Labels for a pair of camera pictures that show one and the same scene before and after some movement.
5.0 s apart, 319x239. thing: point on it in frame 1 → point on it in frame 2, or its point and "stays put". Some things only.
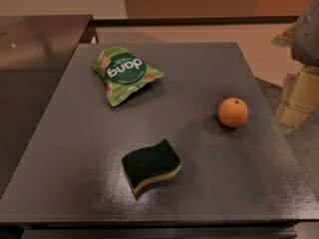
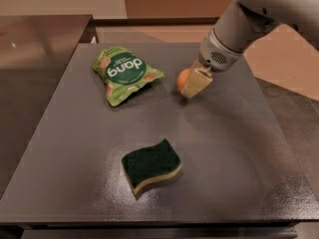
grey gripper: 307,37 → 216,55
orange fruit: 232,112 → 182,77
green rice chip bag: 123,72 stays put
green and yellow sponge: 144,165 stays put
